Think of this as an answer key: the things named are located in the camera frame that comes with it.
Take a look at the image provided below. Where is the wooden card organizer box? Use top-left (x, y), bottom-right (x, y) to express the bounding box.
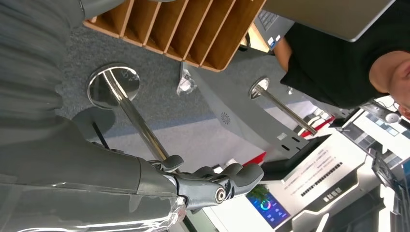
top-left (83, 0), bottom-right (267, 73)

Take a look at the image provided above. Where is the person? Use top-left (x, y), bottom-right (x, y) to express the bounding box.
top-left (274, 0), bottom-right (410, 121)

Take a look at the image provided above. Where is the clear plastic bag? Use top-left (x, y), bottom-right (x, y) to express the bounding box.
top-left (176, 69), bottom-right (198, 96)

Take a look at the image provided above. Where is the grey kiosk stand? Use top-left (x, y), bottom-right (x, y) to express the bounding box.
top-left (180, 61), bottom-right (311, 162)

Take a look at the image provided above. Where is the blue display screen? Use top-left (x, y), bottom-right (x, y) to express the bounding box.
top-left (246, 185), bottom-right (292, 230)

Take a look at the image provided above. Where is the white info panel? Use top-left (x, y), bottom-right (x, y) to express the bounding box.
top-left (281, 132), bottom-right (367, 198)

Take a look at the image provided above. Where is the grey laptop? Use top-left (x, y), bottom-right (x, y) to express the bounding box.
top-left (253, 0), bottom-right (396, 50)

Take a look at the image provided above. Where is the glass display machine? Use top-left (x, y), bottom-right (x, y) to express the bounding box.
top-left (335, 96), bottom-right (410, 225)

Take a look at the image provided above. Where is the black stanchion post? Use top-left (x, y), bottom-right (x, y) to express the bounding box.
top-left (72, 106), bottom-right (117, 150)

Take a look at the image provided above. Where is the chrome stanchion post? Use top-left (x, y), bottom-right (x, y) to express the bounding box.
top-left (248, 76), bottom-right (318, 137)
top-left (87, 63), bottom-right (172, 162)

